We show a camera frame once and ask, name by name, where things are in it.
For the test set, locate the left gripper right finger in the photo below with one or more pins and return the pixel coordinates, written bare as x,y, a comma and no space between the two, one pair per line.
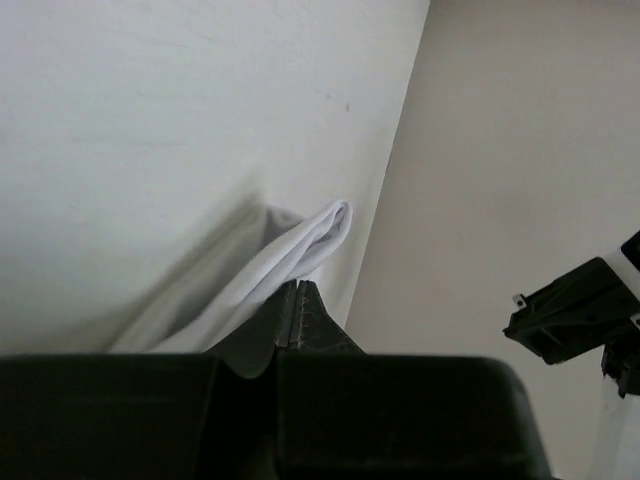
344,414

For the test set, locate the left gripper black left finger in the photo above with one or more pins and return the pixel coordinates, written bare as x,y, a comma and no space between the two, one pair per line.
142,416

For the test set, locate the white skirt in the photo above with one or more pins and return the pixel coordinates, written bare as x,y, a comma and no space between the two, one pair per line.
223,286

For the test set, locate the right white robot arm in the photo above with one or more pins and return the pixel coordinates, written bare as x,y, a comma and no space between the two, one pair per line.
594,305

